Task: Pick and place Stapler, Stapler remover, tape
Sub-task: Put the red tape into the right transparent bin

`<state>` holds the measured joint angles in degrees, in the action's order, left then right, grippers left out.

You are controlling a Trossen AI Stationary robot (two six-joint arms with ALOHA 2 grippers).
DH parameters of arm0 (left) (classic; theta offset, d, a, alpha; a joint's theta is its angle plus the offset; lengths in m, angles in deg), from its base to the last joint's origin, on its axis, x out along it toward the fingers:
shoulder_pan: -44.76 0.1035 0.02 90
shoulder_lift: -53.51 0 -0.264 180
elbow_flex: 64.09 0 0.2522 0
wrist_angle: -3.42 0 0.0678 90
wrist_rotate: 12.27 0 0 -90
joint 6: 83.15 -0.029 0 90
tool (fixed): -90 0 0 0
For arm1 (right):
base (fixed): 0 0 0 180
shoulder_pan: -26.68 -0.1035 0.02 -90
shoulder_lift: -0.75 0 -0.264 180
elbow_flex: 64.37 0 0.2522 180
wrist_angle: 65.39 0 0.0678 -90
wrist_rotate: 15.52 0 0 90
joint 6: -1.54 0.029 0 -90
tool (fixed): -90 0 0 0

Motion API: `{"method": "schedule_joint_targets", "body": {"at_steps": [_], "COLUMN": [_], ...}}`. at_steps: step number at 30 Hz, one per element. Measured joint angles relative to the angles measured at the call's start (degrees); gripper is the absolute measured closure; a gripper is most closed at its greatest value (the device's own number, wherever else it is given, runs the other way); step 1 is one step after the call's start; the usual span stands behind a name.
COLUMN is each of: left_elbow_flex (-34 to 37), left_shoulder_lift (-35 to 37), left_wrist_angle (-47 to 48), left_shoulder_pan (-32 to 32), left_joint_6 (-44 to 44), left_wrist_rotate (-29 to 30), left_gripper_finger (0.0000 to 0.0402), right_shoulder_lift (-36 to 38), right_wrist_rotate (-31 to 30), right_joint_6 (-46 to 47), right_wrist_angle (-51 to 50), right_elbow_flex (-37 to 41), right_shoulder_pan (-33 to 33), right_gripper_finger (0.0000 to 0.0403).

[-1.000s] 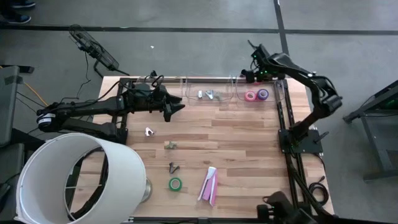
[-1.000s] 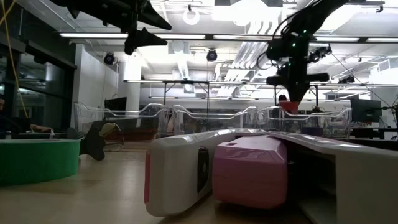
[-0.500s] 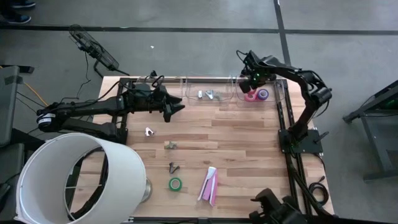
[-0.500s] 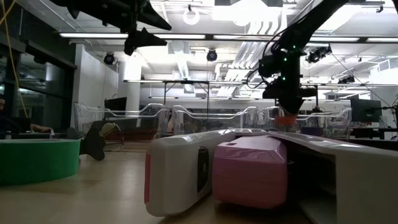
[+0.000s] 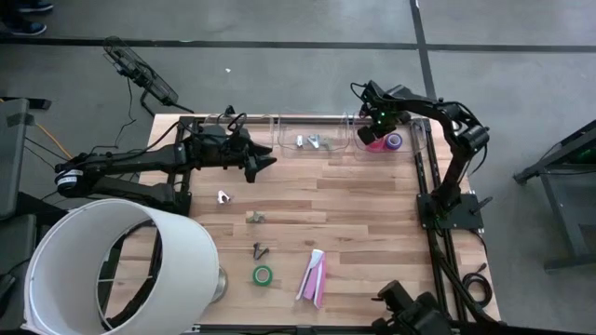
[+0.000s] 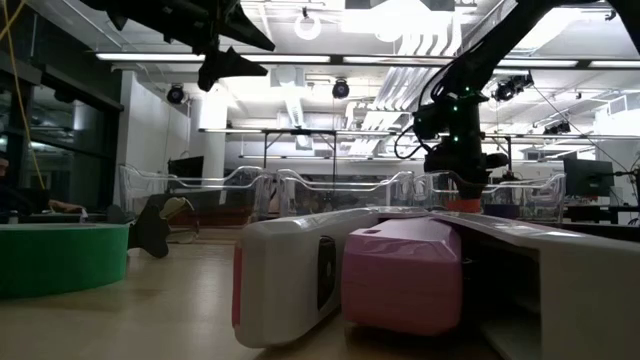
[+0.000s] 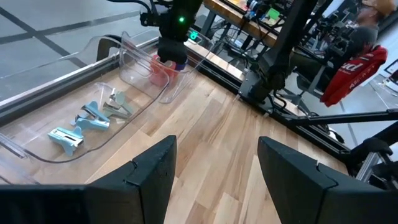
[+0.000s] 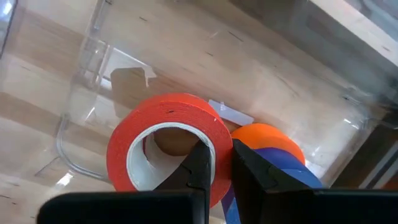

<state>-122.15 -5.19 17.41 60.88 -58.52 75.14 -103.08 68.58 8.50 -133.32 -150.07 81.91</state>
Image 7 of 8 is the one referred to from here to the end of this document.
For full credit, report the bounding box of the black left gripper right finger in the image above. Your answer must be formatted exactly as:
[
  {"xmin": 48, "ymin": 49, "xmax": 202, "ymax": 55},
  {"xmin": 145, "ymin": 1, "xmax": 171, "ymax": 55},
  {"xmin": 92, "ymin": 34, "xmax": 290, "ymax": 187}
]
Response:
[{"xmin": 257, "ymin": 136, "xmax": 398, "ymax": 224}]

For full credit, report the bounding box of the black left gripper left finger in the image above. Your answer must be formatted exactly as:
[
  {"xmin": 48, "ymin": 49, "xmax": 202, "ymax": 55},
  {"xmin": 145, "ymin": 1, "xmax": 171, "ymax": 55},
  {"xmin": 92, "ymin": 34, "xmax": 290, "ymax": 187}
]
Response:
[{"xmin": 0, "ymin": 135, "xmax": 177, "ymax": 224}]

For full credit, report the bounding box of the red tape roll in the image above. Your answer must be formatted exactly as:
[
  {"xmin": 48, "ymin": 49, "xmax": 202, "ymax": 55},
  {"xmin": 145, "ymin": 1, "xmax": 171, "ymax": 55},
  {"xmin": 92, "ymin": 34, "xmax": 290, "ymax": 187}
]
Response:
[{"xmin": 150, "ymin": 54, "xmax": 180, "ymax": 88}]

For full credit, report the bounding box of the grey green staple remover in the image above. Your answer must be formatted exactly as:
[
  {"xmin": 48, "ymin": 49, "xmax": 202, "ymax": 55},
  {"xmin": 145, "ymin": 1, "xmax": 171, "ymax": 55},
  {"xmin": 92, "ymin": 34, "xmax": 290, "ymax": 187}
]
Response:
[{"xmin": 102, "ymin": 90, "xmax": 135, "ymax": 119}]

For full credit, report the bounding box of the light blue staple remover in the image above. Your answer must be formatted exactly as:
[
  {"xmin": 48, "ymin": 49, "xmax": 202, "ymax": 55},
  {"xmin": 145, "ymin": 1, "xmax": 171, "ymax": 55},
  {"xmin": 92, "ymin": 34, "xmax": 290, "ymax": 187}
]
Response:
[
  {"xmin": 70, "ymin": 100, "xmax": 111, "ymax": 131},
  {"xmin": 47, "ymin": 126, "xmax": 85, "ymax": 157}
]

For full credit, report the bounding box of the clear plastic bin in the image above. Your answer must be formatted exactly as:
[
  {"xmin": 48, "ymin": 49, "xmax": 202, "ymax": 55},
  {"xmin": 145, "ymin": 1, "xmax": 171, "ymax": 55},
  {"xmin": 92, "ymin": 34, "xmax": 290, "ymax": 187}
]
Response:
[
  {"xmin": 119, "ymin": 30, "xmax": 215, "ymax": 104},
  {"xmin": 0, "ymin": 35, "xmax": 171, "ymax": 165}
]

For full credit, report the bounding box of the wooden workbench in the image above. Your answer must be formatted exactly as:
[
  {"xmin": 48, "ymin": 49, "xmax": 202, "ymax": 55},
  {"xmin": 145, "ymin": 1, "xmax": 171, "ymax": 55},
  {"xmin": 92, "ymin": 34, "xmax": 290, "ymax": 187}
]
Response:
[{"xmin": 203, "ymin": 0, "xmax": 280, "ymax": 47}]

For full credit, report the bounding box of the person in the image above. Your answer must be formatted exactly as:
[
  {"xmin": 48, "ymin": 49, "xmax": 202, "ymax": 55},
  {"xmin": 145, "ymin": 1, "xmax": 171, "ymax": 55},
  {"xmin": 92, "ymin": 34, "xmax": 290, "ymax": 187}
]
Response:
[{"xmin": 320, "ymin": 0, "xmax": 397, "ymax": 108}]

